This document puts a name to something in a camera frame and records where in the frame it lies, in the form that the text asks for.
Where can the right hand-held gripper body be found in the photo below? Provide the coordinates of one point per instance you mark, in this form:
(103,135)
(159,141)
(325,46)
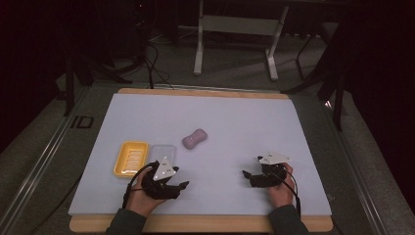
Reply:
(269,173)

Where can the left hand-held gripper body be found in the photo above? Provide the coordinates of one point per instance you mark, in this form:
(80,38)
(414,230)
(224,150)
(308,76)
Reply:
(162,172)

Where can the white metal stand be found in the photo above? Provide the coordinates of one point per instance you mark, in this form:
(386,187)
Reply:
(239,25)

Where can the black tripod stand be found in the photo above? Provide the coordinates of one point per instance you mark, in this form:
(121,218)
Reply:
(331,84)

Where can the person's left hand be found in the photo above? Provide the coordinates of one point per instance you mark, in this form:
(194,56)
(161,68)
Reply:
(140,199)

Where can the purple soap bar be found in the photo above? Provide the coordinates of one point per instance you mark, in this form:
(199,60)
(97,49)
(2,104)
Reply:
(194,138)

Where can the clear plastic container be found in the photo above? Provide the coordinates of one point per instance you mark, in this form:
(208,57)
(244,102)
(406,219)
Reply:
(162,152)

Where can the light blue table mat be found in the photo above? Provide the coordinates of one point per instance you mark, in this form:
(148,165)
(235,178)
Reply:
(225,117)

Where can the yellow soap dish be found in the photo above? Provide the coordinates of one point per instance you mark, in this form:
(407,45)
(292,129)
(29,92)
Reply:
(131,159)

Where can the aluminium frame rail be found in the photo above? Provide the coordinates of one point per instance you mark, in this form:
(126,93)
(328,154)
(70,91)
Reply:
(39,166)
(355,173)

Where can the person's right hand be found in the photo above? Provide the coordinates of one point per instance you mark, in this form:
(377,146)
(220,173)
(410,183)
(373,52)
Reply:
(282,192)

